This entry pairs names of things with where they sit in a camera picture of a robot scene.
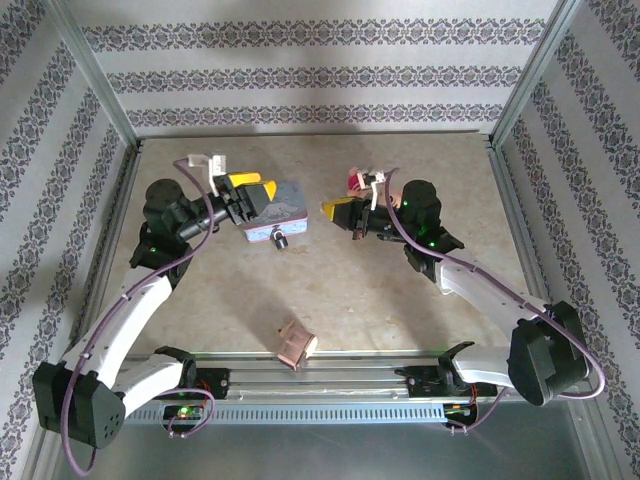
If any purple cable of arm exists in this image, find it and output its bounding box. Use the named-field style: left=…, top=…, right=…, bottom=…
left=384, top=167, right=607, bottom=401
left=59, top=157, right=221, bottom=476

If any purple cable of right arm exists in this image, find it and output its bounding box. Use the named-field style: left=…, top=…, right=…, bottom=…
left=384, top=167, right=607, bottom=401

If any slotted grey cable duct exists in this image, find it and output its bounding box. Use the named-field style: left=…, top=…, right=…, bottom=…
left=122, top=403, right=446, bottom=426

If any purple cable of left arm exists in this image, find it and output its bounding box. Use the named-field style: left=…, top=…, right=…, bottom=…
left=59, top=157, right=221, bottom=476

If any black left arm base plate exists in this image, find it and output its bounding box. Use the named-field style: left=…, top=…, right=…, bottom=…
left=193, top=367, right=231, bottom=400

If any grey pouch with pink trim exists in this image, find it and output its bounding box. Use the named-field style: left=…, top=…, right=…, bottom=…
left=241, top=180, right=310, bottom=246

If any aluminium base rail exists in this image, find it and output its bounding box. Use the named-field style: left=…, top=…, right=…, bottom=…
left=127, top=349, right=511, bottom=402

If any aluminium side rail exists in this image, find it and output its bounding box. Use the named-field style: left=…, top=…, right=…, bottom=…
left=89, top=139, right=146, bottom=321
left=484, top=134, right=554, bottom=306

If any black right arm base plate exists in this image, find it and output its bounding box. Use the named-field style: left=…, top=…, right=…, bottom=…
left=394, top=366, right=451, bottom=399

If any aluminium frame post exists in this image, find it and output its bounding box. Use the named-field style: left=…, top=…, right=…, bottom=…
left=42, top=0, right=141, bottom=146
left=489, top=0, right=586, bottom=146

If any pink plush toy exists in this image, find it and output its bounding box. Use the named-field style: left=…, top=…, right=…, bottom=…
left=346, top=167, right=404, bottom=209

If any small pink box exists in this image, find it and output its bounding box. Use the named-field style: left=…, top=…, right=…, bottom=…
left=276, top=315, right=319, bottom=371

